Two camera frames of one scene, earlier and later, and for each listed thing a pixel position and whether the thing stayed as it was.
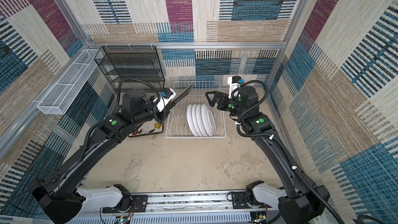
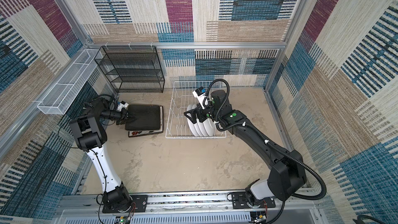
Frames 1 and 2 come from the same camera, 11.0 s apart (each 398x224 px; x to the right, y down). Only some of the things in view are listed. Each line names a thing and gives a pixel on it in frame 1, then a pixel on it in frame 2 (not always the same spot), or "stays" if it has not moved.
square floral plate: [181, 95] -> [134, 133]
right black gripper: [223, 97] -> [199, 111]
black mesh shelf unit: [125, 63] stays
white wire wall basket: [60, 96] stays
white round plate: [190, 120] stays
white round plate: [195, 120] stays
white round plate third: [199, 121] stays
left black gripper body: [160, 116] -> [121, 116]
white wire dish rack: [177, 125] stays
